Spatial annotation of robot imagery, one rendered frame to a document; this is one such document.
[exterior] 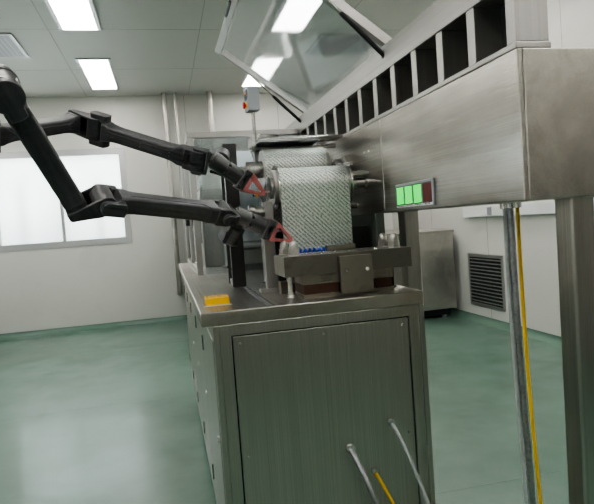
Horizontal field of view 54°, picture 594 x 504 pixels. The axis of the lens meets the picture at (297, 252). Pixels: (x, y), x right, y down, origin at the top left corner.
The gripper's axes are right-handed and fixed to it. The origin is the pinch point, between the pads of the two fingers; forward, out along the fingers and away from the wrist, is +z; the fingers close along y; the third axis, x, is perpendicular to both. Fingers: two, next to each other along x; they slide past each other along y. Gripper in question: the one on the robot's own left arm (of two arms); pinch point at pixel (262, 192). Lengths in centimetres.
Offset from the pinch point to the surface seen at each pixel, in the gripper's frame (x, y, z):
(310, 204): 4.2, 9.1, 14.0
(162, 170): 36, -551, -26
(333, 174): 17.1, 8.3, 15.6
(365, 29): 57, 21, -3
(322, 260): -11.3, 29.0, 21.0
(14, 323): -211, -555, -74
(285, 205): -0.6, 8.6, 7.1
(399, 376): -29, 37, 58
